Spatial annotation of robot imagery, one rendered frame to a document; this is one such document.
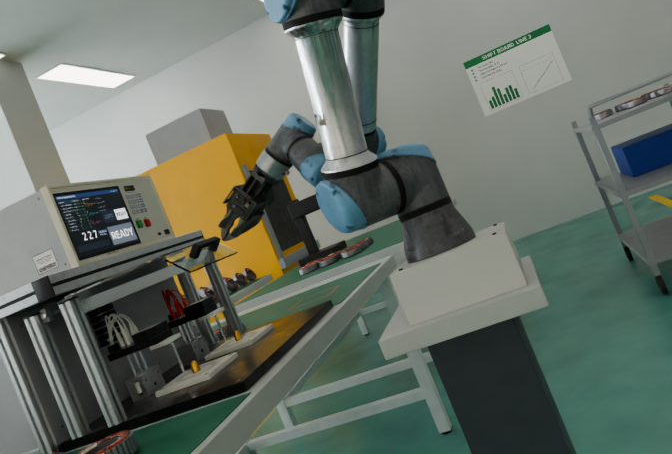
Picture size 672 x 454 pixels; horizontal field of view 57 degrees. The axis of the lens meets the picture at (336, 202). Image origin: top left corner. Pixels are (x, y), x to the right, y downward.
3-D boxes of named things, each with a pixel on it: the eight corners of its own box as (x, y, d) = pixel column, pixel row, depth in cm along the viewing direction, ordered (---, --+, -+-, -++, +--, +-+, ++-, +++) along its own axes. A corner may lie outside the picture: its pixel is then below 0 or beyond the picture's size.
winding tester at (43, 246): (176, 238, 184) (150, 174, 185) (79, 267, 143) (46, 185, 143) (76, 281, 195) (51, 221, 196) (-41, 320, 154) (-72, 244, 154)
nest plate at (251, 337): (273, 327, 175) (272, 323, 175) (253, 344, 161) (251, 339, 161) (229, 343, 179) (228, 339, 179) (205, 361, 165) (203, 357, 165)
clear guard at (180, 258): (238, 252, 154) (229, 230, 155) (191, 272, 131) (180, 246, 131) (134, 295, 164) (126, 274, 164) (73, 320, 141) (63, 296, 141)
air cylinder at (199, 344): (211, 352, 177) (203, 334, 177) (198, 361, 170) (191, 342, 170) (196, 357, 178) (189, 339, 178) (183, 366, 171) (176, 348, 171)
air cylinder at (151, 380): (166, 384, 154) (158, 364, 154) (149, 396, 146) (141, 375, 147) (150, 390, 155) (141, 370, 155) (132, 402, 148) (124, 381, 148)
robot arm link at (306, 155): (355, 152, 135) (328, 127, 142) (311, 167, 130) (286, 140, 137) (352, 180, 140) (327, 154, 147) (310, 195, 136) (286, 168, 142)
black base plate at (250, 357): (333, 306, 183) (330, 299, 183) (246, 391, 121) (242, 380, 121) (202, 354, 196) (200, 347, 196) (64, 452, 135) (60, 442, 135)
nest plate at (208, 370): (238, 356, 152) (236, 351, 152) (210, 378, 137) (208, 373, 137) (188, 373, 156) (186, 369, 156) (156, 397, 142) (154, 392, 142)
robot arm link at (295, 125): (303, 124, 137) (284, 105, 142) (276, 163, 140) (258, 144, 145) (325, 135, 143) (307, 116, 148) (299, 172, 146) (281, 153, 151)
